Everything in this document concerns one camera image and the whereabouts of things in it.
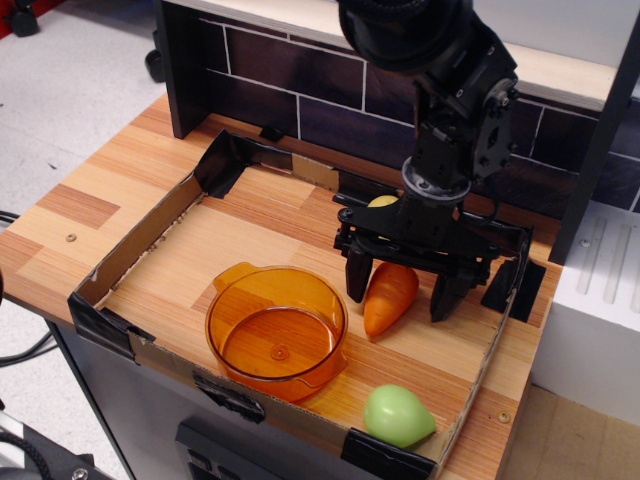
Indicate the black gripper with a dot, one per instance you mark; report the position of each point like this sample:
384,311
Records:
419,231

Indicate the orange toy carrot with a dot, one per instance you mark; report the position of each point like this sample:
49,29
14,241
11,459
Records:
392,290

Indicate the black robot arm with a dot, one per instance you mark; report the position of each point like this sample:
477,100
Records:
465,81

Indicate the cardboard fence with black tape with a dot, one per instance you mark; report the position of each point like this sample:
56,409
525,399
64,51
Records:
140,320

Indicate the orange transparent plastic pot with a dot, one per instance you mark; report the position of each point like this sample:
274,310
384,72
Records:
278,329

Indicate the yellow toy potato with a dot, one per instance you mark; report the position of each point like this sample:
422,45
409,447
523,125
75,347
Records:
382,201

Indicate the green toy pear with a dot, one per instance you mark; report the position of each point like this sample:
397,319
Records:
396,415

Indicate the white ribbed sink unit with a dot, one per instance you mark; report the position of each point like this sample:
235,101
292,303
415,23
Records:
589,349

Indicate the dark brick backsplash panel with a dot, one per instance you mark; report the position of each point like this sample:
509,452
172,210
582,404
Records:
320,99

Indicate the black chair caster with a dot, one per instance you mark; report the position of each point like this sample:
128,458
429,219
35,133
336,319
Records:
19,17

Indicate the black upright post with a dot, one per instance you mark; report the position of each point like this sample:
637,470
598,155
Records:
609,121

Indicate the black bracket with screw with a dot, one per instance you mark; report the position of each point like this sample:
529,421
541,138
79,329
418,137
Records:
27,454

